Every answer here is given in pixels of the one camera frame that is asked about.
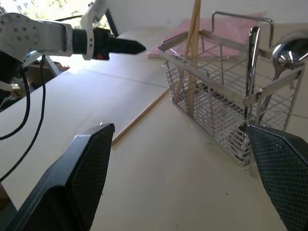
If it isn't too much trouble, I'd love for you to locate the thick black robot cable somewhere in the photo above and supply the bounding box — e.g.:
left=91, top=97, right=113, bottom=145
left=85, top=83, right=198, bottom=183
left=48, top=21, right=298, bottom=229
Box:
left=0, top=68, right=31, bottom=141

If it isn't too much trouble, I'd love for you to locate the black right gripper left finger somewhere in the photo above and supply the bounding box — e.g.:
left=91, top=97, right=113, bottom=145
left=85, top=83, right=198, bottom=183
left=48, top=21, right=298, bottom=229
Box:
left=4, top=123, right=116, bottom=231

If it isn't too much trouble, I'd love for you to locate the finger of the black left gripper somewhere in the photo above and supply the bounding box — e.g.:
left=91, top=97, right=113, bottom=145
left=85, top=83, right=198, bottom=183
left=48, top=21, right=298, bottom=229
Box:
left=113, top=46, right=147, bottom=56
left=113, top=37, right=146, bottom=49

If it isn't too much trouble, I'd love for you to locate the pink mat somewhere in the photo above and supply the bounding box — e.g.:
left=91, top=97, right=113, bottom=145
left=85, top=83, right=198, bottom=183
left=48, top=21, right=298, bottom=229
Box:
left=146, top=11, right=269, bottom=64

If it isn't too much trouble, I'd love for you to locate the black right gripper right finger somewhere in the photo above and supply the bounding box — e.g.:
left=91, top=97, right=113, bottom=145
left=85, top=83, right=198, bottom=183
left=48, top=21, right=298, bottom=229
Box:
left=246, top=124, right=308, bottom=231

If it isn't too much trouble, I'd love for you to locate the dark robot body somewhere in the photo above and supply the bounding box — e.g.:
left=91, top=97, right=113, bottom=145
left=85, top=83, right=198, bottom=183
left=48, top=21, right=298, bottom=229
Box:
left=0, top=51, right=26, bottom=91

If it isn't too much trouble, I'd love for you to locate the dark window frame bar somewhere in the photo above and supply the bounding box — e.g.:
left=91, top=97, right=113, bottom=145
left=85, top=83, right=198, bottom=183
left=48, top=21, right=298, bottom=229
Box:
left=105, top=8, right=119, bottom=38

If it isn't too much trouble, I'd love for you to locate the wooden chopstick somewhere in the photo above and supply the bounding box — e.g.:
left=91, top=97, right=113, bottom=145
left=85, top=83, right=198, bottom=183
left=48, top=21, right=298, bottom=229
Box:
left=111, top=89, right=170, bottom=146
left=186, top=0, right=202, bottom=119
left=173, top=0, right=198, bottom=103

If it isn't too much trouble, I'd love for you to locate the metal utensil handle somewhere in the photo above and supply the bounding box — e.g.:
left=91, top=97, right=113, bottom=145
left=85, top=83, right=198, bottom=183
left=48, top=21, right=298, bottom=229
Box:
left=239, top=26, right=261, bottom=132

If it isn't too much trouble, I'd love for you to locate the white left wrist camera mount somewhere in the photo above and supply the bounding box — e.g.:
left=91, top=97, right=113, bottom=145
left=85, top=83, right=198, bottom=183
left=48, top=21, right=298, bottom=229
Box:
left=80, top=0, right=110, bottom=61

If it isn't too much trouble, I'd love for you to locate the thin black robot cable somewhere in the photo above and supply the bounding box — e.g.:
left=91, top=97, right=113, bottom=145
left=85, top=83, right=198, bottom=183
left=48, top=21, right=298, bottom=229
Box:
left=0, top=54, right=46, bottom=182

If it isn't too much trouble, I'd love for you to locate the metal spoon with round bowl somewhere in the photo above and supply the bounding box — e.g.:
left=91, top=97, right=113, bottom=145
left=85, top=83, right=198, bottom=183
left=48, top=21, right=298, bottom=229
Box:
left=257, top=31, right=308, bottom=126

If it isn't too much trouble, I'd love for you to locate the metal wire basket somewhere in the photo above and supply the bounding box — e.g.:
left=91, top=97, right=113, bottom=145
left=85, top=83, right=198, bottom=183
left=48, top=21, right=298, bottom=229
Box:
left=157, top=11, right=306, bottom=178

